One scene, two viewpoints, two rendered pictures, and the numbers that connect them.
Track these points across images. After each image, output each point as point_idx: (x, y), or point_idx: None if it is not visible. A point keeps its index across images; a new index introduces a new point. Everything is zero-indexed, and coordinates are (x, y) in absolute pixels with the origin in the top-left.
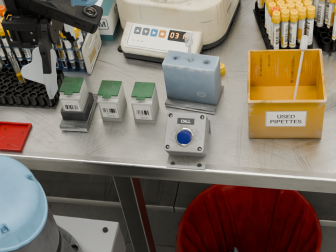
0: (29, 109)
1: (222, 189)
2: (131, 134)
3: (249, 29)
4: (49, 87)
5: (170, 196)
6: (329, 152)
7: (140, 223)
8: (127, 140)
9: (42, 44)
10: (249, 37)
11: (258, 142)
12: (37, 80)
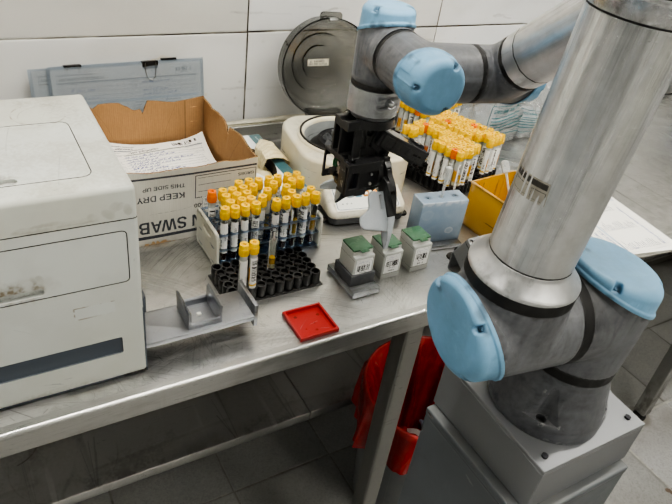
0: (297, 293)
1: (376, 362)
2: (417, 281)
3: (406, 183)
4: (390, 232)
5: (298, 404)
6: None
7: (405, 390)
8: (420, 287)
9: (390, 182)
10: (413, 188)
11: None
12: (377, 228)
